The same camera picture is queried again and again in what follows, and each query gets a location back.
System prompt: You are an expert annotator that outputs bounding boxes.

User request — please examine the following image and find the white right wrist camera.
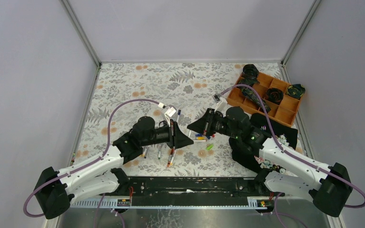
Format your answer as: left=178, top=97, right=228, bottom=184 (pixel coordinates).
left=213, top=94, right=227, bottom=112

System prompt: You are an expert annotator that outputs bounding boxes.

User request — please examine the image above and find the floral patterned table mat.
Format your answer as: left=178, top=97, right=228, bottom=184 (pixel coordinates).
left=72, top=63, right=255, bottom=177

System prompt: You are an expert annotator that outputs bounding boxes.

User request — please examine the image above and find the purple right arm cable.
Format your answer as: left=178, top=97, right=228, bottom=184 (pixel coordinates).
left=219, top=84, right=365, bottom=228

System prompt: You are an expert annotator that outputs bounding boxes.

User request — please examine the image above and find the clear pen orange end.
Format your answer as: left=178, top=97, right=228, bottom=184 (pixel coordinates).
left=167, top=147, right=175, bottom=167

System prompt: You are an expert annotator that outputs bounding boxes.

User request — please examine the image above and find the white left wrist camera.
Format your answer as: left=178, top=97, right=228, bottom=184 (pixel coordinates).
left=158, top=102, right=177, bottom=125

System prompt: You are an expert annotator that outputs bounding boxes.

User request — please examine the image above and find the dark patterned fabric roll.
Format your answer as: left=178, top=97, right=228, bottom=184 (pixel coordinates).
left=238, top=77, right=261, bottom=107

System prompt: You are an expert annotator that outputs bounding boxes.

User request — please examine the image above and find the white pen brown cap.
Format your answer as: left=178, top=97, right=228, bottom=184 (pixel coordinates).
left=157, top=145, right=162, bottom=160

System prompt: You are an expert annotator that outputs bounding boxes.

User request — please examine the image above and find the white pen black cap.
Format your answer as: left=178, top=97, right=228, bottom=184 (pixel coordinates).
left=168, top=148, right=176, bottom=167

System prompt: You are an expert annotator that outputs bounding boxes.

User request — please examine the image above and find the dark green rolled flower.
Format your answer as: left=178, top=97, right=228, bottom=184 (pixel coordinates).
left=285, top=84, right=306, bottom=100

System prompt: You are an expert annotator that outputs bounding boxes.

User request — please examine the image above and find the dark rolled fabric flower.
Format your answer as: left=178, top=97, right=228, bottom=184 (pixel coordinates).
left=241, top=64, right=259, bottom=79

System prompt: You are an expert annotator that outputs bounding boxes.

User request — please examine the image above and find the white pen yellow end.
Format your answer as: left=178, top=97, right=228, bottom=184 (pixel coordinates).
left=141, top=147, right=149, bottom=158

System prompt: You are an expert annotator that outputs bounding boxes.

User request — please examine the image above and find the dark rolled flower in tray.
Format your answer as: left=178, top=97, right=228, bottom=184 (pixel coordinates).
left=265, top=88, right=284, bottom=105

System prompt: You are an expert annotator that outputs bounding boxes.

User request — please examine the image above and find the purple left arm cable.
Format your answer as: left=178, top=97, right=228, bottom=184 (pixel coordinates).
left=22, top=98, right=166, bottom=228

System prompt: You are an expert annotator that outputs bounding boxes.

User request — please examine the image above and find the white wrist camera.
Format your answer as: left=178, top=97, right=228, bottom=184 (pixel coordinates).
left=213, top=94, right=227, bottom=112
left=158, top=102, right=177, bottom=125

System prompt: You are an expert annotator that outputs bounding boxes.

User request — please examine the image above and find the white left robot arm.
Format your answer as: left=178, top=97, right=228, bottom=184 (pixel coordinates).
left=35, top=116, right=193, bottom=219

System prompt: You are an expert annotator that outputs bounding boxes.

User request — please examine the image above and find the wooden compartment tray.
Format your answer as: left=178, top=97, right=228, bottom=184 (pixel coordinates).
left=227, top=73, right=302, bottom=127

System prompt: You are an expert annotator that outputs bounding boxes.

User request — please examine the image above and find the black floral cloth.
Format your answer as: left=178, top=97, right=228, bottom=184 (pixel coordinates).
left=229, top=113, right=298, bottom=176

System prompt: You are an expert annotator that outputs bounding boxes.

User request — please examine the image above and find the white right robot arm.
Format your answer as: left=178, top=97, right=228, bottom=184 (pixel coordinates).
left=187, top=106, right=353, bottom=217

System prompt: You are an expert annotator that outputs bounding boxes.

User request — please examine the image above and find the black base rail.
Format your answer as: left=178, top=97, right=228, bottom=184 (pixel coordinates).
left=109, top=176, right=272, bottom=206

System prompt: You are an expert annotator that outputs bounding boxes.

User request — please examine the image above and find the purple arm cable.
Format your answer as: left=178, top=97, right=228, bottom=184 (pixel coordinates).
left=22, top=98, right=166, bottom=228
left=219, top=84, right=365, bottom=228

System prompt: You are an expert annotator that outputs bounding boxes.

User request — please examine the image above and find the white slotted cable duct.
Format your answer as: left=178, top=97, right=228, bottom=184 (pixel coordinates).
left=70, top=197, right=267, bottom=210

